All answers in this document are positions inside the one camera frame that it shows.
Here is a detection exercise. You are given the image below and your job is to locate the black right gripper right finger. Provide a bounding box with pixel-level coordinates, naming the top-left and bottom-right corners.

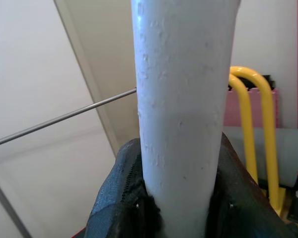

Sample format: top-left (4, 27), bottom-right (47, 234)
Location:
top-left (206, 131), bottom-right (298, 238)

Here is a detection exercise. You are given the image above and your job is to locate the thin metal rod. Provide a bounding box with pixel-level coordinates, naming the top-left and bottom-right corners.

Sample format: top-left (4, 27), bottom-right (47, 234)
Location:
top-left (0, 89), bottom-right (137, 151)

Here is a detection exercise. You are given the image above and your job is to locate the pink foam mat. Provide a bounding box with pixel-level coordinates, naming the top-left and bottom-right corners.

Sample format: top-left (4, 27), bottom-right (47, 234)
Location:
top-left (223, 85), bottom-right (281, 129)

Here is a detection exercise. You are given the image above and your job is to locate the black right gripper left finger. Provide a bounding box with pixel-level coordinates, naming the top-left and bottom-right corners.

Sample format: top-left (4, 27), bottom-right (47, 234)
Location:
top-left (89, 138), bottom-right (164, 238)

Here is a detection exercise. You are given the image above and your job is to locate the white-handled metal pole broom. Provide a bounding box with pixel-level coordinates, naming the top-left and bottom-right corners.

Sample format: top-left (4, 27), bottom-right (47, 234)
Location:
top-left (130, 0), bottom-right (240, 238)

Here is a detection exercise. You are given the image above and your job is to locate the grey rolled mat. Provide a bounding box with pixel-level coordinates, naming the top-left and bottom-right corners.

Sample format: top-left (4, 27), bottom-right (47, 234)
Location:
top-left (222, 126), bottom-right (298, 189)

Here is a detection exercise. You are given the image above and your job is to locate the yellow metal tube frame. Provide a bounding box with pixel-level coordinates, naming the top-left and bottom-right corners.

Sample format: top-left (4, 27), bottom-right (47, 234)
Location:
top-left (227, 65), bottom-right (288, 218)

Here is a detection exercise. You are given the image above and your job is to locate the grey metal pole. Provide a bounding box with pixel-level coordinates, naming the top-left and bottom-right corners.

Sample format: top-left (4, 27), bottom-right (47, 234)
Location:
top-left (0, 171), bottom-right (32, 238)

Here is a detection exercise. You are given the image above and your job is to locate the black foam mat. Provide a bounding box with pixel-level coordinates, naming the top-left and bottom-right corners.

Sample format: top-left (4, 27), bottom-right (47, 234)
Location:
top-left (238, 73), bottom-right (277, 90)

